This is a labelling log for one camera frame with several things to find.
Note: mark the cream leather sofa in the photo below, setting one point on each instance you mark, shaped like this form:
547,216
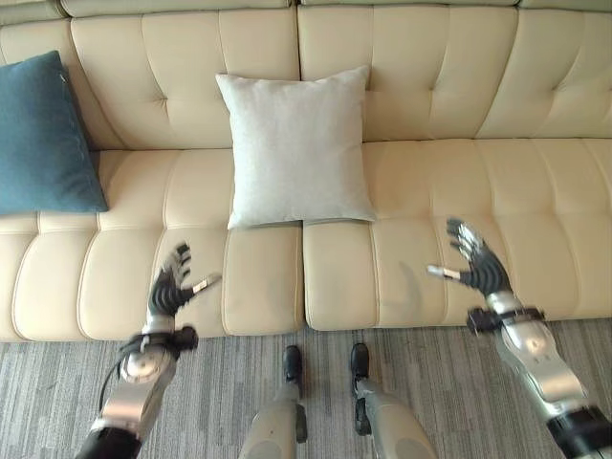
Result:
306,162

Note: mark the silver robot right leg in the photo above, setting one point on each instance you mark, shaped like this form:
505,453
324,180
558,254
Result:
382,411

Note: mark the teal blue square cushion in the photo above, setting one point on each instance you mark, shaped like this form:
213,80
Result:
40,138

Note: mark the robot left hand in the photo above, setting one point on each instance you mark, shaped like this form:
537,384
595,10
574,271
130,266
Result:
167,290

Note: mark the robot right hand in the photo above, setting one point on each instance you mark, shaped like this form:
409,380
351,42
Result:
483,272

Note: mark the silver robot leg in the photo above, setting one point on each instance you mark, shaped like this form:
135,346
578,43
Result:
382,411
282,416

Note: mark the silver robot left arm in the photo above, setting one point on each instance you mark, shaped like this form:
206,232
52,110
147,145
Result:
136,378

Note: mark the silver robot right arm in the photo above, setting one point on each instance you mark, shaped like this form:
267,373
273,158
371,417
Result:
540,354

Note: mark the silver robot left leg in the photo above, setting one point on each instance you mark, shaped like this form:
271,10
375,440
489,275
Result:
282,416

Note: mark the light grey square cushion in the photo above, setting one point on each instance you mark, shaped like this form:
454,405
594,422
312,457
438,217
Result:
296,148

